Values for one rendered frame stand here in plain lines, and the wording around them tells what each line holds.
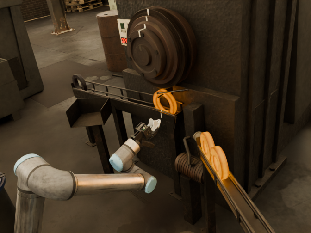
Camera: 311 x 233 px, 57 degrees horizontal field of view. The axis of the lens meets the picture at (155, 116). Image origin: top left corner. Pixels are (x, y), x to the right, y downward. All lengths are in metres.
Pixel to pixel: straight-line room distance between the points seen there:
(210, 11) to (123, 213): 1.48
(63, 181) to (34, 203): 0.20
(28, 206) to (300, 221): 1.63
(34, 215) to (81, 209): 1.03
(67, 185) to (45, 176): 0.09
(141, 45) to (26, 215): 1.01
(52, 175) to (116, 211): 1.13
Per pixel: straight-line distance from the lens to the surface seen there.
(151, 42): 1.57
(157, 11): 1.61
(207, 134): 1.47
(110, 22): 4.53
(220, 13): 1.55
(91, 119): 2.18
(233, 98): 1.61
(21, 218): 1.37
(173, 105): 1.80
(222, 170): 1.32
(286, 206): 2.24
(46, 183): 1.17
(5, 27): 4.32
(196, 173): 1.67
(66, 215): 2.35
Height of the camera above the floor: 1.61
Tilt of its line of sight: 30 degrees down
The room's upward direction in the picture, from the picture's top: 8 degrees counter-clockwise
